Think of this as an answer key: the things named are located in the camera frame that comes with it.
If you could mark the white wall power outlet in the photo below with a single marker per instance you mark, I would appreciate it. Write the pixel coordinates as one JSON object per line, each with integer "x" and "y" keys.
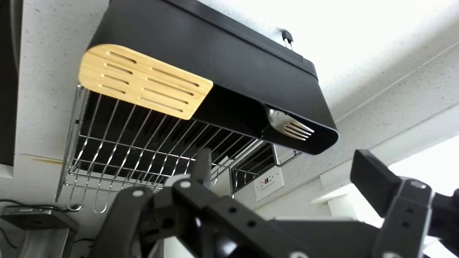
{"x": 268, "y": 183}

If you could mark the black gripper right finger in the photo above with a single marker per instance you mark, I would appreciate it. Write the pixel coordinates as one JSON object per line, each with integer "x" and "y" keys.
{"x": 406, "y": 210}

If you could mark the black flat device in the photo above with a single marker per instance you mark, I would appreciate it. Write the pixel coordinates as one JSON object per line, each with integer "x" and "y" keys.
{"x": 37, "y": 217}

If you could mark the black utensil holder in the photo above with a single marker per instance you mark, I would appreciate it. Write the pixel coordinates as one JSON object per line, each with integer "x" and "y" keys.
{"x": 190, "y": 44}

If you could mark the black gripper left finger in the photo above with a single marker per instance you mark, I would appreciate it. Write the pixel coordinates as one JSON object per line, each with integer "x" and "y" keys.
{"x": 200, "y": 210}

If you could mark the wooden spatula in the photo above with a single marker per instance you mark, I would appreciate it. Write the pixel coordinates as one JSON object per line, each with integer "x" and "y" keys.
{"x": 143, "y": 81}

